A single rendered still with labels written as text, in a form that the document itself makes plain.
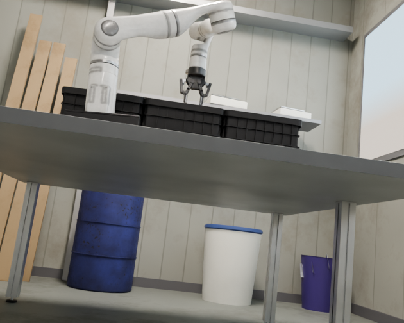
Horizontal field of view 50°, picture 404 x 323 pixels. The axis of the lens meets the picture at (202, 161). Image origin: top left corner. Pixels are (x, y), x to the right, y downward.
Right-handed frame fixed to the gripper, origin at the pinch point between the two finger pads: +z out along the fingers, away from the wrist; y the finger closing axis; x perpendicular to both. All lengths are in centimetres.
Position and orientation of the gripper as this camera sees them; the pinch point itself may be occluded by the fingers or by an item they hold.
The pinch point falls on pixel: (193, 101)
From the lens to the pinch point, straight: 183.8
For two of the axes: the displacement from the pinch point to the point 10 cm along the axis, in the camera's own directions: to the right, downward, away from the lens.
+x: -1.2, 1.7, 9.8
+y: 9.9, 1.3, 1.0
